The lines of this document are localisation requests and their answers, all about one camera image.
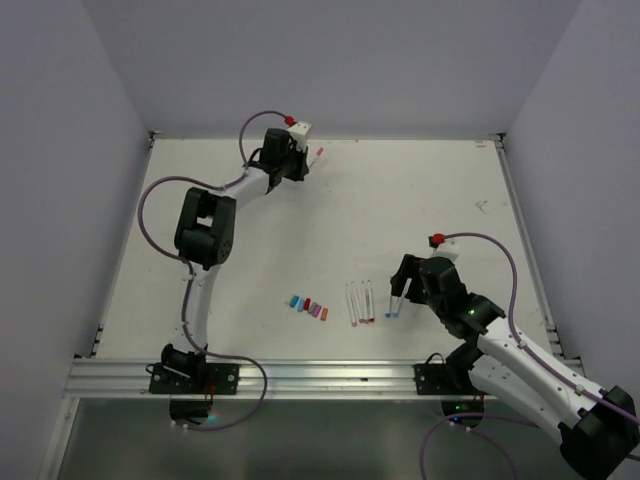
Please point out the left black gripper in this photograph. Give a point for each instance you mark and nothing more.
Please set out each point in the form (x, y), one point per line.
(302, 168)

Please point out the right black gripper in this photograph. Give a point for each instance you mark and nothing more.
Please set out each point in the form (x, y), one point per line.
(405, 269)

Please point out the blue capped white pen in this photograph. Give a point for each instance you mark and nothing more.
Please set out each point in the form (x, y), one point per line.
(398, 305)

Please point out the pink capped white pen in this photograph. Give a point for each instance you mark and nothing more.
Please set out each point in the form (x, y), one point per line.
(318, 154)

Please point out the red capped white pen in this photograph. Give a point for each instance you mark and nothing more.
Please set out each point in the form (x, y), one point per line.
(369, 304)

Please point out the orange white pen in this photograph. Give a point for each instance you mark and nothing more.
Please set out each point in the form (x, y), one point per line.
(350, 306)

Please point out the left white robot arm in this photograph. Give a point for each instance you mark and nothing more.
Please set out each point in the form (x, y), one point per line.
(204, 235)

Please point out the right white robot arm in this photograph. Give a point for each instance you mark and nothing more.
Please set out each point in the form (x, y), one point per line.
(593, 427)

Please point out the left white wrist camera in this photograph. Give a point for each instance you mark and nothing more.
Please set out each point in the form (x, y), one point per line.
(300, 133)

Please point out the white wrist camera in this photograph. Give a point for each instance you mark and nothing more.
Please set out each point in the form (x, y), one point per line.
(449, 249)
(300, 133)

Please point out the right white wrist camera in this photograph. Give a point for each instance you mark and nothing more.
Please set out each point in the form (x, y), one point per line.
(449, 249)

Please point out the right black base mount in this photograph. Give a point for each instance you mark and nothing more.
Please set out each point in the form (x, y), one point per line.
(449, 376)

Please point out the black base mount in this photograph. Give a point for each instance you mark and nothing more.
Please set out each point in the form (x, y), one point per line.
(192, 382)
(449, 376)

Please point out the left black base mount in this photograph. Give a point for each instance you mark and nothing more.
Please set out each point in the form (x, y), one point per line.
(192, 382)

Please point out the aluminium mounting rail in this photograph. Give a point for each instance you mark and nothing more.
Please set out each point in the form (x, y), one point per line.
(110, 378)

